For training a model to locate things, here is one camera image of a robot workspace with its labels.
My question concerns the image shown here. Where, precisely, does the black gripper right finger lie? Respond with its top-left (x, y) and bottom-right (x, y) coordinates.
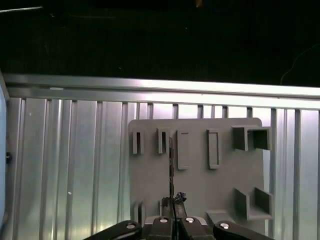
top-left (174, 202), bottom-right (276, 240)

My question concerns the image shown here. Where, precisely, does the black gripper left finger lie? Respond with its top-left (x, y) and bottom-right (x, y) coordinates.
top-left (86, 196), bottom-right (175, 240)

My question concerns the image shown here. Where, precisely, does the green RAM stick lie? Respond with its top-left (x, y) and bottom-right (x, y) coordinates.
top-left (167, 136), bottom-right (176, 201)

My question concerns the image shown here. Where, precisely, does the grey parts rack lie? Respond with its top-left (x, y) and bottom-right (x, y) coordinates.
top-left (127, 117), bottom-right (275, 240)

